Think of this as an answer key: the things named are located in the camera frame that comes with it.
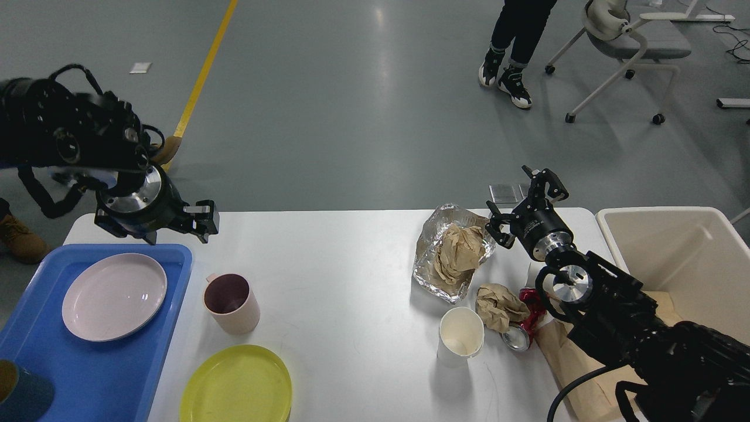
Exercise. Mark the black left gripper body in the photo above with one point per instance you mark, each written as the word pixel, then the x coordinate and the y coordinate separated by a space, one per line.
pixel 156 204

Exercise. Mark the white paper cup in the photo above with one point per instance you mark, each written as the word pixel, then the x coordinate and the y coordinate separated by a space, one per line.
pixel 461 336

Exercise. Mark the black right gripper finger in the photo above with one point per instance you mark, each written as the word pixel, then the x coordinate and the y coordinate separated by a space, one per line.
pixel 495 226
pixel 545 189

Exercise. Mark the crumpled brown paper ball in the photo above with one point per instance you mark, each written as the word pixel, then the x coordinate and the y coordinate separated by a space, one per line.
pixel 497 307

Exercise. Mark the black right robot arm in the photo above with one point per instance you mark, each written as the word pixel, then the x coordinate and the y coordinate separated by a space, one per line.
pixel 690 372

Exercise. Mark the pink mug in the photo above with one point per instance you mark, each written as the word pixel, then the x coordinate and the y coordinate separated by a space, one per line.
pixel 230 300

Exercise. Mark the walking person dark trousers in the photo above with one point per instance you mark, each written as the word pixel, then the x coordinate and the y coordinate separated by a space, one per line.
pixel 513 42

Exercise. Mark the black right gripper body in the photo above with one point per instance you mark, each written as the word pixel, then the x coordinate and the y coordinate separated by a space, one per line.
pixel 540 231

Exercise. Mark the white desk leg base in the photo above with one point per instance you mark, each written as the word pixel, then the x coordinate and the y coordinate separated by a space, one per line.
pixel 728 103

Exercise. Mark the blue plastic tray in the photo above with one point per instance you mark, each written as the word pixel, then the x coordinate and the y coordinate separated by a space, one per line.
pixel 94 381

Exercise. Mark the white grey office chair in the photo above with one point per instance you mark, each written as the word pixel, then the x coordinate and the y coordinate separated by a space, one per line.
pixel 649 39

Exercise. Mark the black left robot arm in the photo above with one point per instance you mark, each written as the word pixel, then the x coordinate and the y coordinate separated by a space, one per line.
pixel 64 135

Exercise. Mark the brown paper bag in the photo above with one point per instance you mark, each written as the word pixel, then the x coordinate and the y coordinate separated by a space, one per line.
pixel 595 400

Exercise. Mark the dark green mug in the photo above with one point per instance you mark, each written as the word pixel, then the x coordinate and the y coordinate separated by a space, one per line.
pixel 25 396

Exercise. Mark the crushed red soda can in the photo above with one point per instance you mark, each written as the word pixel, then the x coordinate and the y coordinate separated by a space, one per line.
pixel 520 335

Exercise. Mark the crumpled brown paper on foil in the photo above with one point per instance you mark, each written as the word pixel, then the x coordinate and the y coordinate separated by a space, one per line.
pixel 459 251

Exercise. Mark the seated person in black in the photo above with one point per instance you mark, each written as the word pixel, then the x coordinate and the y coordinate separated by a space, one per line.
pixel 5 210

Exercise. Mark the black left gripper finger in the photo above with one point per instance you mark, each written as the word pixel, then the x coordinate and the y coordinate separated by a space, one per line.
pixel 204 219
pixel 121 229

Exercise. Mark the yellow plate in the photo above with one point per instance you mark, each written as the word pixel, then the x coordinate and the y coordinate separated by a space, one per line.
pixel 239 383

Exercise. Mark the metal floor socket plate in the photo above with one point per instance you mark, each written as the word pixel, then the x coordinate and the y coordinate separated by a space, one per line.
pixel 505 193

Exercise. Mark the beige plastic bin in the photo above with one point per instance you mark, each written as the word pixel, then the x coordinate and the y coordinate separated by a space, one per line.
pixel 691 252

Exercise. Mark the tan boot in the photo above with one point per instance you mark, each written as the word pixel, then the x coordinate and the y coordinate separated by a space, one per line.
pixel 25 246
pixel 167 152

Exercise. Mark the crumpled aluminium foil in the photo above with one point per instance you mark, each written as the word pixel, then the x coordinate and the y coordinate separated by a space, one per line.
pixel 432 230

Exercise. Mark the pink plate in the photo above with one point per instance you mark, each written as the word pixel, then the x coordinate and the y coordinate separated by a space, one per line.
pixel 115 297

